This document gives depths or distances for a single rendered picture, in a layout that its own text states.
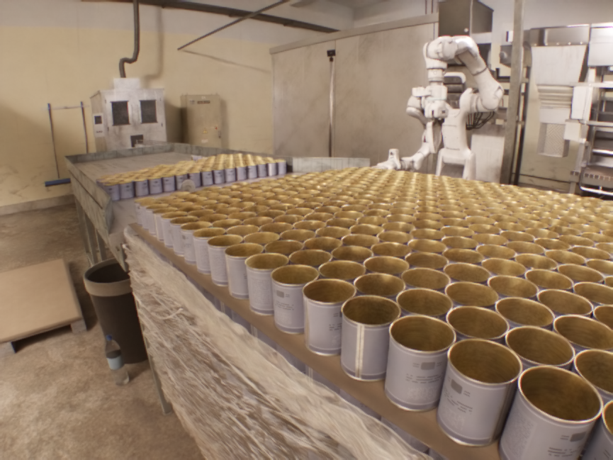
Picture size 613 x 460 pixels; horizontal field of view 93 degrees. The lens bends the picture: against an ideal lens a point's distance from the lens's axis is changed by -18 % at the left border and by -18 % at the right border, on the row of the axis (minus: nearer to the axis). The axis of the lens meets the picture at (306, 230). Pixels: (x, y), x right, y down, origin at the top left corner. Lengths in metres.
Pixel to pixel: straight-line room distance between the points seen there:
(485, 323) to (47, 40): 7.75
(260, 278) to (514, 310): 0.35
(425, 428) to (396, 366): 0.07
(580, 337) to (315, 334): 0.32
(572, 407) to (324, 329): 0.28
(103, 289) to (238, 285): 1.58
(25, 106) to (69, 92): 0.83
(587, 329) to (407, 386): 0.23
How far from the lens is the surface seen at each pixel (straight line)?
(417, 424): 0.39
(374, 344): 0.39
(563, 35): 3.48
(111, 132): 6.28
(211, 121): 8.05
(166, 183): 1.81
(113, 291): 2.11
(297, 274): 0.53
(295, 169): 2.23
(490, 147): 3.45
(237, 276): 0.59
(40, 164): 7.66
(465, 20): 3.05
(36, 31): 7.84
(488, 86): 1.80
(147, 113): 6.42
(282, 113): 4.87
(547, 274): 0.59
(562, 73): 3.47
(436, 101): 1.35
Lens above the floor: 1.43
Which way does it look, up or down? 18 degrees down
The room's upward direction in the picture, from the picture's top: straight up
